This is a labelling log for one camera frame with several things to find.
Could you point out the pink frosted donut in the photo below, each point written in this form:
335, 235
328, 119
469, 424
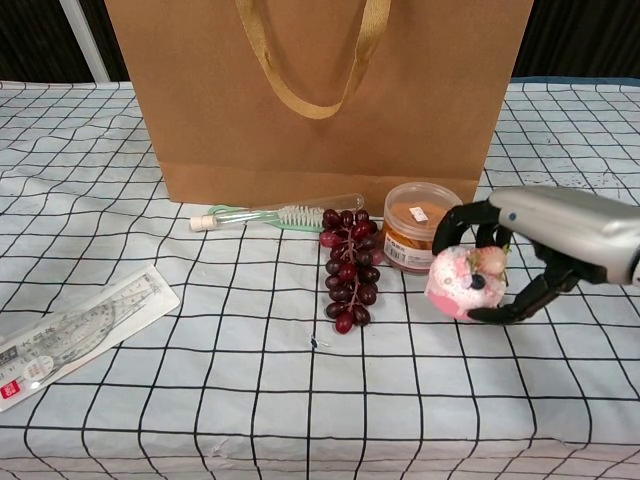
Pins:
450, 282

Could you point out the clear packaged ruler set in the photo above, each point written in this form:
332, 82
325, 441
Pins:
85, 330

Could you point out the red grape bunch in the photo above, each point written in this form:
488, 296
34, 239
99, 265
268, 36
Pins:
350, 280

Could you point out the round brown cake cup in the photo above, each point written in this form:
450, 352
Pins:
410, 215

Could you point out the white partition frame post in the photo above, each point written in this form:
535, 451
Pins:
87, 40

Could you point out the brown paper shopping bag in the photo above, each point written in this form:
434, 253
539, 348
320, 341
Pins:
225, 125

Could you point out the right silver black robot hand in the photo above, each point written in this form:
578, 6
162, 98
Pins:
575, 230

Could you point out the white black checkered tablecloth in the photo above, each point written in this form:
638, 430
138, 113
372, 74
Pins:
250, 375

